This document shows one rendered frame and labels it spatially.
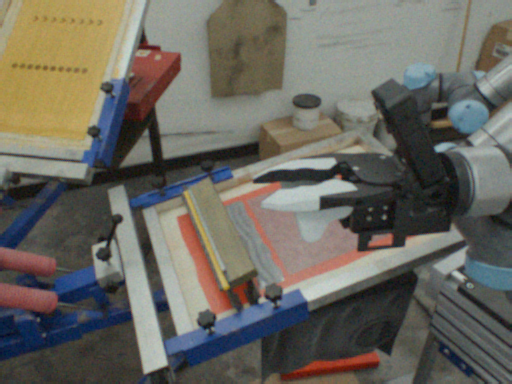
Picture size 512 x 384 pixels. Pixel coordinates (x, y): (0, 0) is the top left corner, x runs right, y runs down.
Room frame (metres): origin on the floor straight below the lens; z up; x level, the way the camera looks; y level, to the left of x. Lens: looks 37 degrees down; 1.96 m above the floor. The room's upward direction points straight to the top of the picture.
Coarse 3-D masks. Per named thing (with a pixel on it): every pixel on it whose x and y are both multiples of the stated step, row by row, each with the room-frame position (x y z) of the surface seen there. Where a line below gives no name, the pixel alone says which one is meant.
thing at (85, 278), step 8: (80, 272) 0.87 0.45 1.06; (88, 272) 0.87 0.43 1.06; (56, 280) 0.85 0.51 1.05; (64, 280) 0.85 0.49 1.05; (72, 280) 0.85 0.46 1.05; (80, 280) 0.84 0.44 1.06; (88, 280) 0.84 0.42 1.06; (96, 280) 0.84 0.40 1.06; (56, 288) 0.83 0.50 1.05; (64, 288) 0.82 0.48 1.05; (72, 288) 0.82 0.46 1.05; (80, 288) 0.82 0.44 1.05; (88, 288) 0.83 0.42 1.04; (64, 296) 0.81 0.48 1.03; (72, 296) 0.82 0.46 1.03; (80, 296) 0.82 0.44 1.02; (88, 296) 0.83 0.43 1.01
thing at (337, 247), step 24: (264, 240) 1.00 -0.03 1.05; (288, 240) 0.99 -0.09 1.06; (336, 240) 0.97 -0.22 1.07; (384, 240) 0.95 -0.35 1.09; (288, 264) 0.90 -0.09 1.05; (312, 264) 0.90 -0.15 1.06; (336, 264) 0.89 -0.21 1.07; (216, 288) 0.85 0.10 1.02; (240, 288) 0.84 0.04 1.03; (216, 312) 0.77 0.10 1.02
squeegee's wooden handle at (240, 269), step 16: (208, 192) 1.11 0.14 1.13; (208, 208) 1.05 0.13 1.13; (224, 208) 1.03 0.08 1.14; (208, 224) 0.98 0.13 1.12; (224, 224) 0.97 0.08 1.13; (224, 240) 0.91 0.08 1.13; (240, 240) 0.90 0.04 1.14; (224, 256) 0.86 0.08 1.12; (240, 256) 0.85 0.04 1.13; (240, 272) 0.80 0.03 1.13; (256, 272) 0.80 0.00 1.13
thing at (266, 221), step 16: (336, 176) 1.25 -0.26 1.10; (256, 192) 1.22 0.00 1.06; (272, 192) 1.21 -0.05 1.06; (256, 208) 1.14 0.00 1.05; (192, 224) 1.10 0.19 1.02; (256, 224) 1.07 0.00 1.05; (272, 224) 1.06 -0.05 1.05; (288, 224) 1.06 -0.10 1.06; (192, 240) 1.04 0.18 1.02; (192, 256) 0.97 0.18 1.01
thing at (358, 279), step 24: (312, 144) 1.39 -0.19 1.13; (336, 144) 1.39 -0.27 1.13; (360, 144) 1.40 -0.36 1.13; (240, 168) 1.31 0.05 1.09; (264, 168) 1.30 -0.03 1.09; (144, 216) 1.13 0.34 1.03; (432, 240) 0.90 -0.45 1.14; (456, 240) 0.89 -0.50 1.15; (168, 264) 0.92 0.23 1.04; (384, 264) 0.84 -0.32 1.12; (408, 264) 0.84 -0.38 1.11; (168, 288) 0.83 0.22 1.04; (312, 288) 0.79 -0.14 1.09; (336, 288) 0.78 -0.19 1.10; (360, 288) 0.80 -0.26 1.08
